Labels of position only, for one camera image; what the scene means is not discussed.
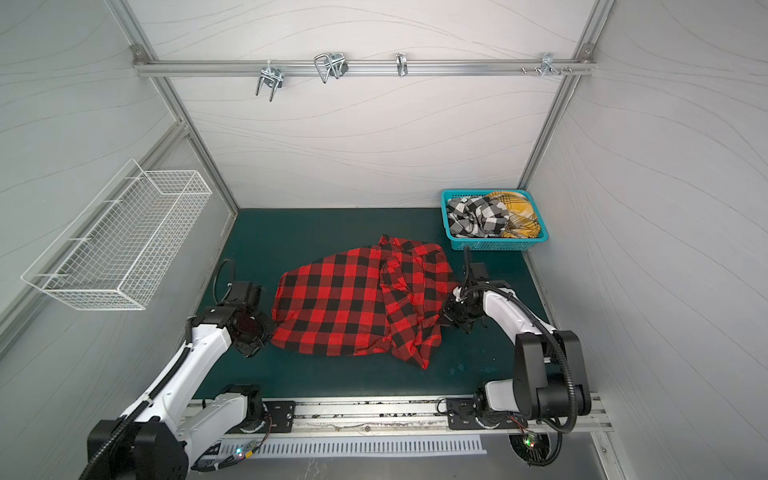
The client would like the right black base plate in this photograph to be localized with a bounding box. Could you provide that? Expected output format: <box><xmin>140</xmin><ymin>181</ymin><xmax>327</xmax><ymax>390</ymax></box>
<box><xmin>436</xmin><ymin>396</ymin><xmax>528</xmax><ymax>432</ymax></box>

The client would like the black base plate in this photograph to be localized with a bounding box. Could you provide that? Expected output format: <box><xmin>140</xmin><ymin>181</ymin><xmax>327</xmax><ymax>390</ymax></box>
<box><xmin>255</xmin><ymin>400</ymin><xmax>297</xmax><ymax>434</ymax></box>
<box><xmin>436</xmin><ymin>396</ymin><xmax>528</xmax><ymax>432</ymax></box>

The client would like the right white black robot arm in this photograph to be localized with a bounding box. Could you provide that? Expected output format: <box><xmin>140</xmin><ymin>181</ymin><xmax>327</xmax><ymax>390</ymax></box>
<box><xmin>440</xmin><ymin>247</ymin><xmax>591</xmax><ymax>434</ymax></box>

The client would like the horizontal aluminium rail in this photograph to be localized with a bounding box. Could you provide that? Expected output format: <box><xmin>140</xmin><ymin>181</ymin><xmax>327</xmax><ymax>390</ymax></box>
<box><xmin>134</xmin><ymin>57</ymin><xmax>597</xmax><ymax>78</ymax></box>

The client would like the left base cable bundle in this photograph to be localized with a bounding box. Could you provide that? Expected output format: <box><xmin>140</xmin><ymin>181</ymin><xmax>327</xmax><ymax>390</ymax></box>
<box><xmin>191</xmin><ymin>413</ymin><xmax>271</xmax><ymax>473</ymax></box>

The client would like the small metal clamp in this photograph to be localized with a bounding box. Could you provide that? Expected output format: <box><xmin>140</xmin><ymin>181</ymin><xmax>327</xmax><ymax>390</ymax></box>
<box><xmin>395</xmin><ymin>52</ymin><xmax>408</xmax><ymax>78</ymax></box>

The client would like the metal bracket with bolts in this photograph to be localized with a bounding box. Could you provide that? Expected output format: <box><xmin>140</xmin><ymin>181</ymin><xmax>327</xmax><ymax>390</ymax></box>
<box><xmin>520</xmin><ymin>53</ymin><xmax>573</xmax><ymax>77</ymax></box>

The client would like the metal U-bolt clamp left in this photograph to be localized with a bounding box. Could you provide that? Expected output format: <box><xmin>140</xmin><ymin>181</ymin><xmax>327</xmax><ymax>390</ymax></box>
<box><xmin>255</xmin><ymin>64</ymin><xmax>284</xmax><ymax>102</ymax></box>

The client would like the white vent strip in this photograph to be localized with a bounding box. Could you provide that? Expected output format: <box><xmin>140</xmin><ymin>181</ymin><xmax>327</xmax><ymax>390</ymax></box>
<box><xmin>250</xmin><ymin>434</ymin><xmax>487</xmax><ymax>460</ymax></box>

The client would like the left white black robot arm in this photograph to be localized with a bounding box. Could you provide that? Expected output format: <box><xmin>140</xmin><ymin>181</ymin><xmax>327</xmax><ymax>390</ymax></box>
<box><xmin>80</xmin><ymin>279</ymin><xmax>275</xmax><ymax>479</ymax></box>

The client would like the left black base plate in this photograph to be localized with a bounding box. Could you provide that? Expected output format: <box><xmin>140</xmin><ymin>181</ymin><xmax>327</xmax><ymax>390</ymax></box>
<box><xmin>255</xmin><ymin>400</ymin><xmax>297</xmax><ymax>434</ymax></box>

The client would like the yellow plaid shirt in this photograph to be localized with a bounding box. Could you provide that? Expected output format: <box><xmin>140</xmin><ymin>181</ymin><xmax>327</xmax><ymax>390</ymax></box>
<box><xmin>487</xmin><ymin>191</ymin><xmax>542</xmax><ymax>239</ymax></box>

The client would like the right base cable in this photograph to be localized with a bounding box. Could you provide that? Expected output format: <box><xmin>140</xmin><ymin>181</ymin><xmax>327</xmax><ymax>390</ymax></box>
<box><xmin>508</xmin><ymin>428</ymin><xmax>564</xmax><ymax>468</ymax></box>

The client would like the metal U-bolt clamp middle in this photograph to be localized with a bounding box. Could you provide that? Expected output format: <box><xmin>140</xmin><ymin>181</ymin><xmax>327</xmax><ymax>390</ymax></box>
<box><xmin>313</xmin><ymin>52</ymin><xmax>349</xmax><ymax>84</ymax></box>

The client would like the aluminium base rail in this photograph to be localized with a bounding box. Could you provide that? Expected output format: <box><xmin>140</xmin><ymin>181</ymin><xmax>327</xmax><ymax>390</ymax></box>
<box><xmin>179</xmin><ymin>392</ymin><xmax>613</xmax><ymax>442</ymax></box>

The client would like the black white checked shirt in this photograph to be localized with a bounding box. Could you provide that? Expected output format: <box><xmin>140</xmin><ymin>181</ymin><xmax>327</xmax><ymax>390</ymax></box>
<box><xmin>446</xmin><ymin>196</ymin><xmax>510</xmax><ymax>238</ymax></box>

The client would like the red black plaid shirt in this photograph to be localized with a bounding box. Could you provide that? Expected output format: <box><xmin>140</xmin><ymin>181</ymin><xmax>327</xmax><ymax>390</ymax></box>
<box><xmin>271</xmin><ymin>236</ymin><xmax>458</xmax><ymax>369</ymax></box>

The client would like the white wire basket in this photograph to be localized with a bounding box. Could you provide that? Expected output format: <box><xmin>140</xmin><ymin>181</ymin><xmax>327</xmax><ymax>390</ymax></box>
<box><xmin>21</xmin><ymin>159</ymin><xmax>212</xmax><ymax>311</ymax></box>

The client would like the teal plastic basket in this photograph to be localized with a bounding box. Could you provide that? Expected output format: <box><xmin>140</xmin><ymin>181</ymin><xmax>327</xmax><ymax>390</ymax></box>
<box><xmin>441</xmin><ymin>189</ymin><xmax>549</xmax><ymax>251</ymax></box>

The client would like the metal u-bolt clamp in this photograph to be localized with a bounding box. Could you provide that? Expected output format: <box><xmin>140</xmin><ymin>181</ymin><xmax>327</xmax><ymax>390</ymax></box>
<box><xmin>255</xmin><ymin>64</ymin><xmax>284</xmax><ymax>102</ymax></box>
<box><xmin>313</xmin><ymin>52</ymin><xmax>349</xmax><ymax>84</ymax></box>

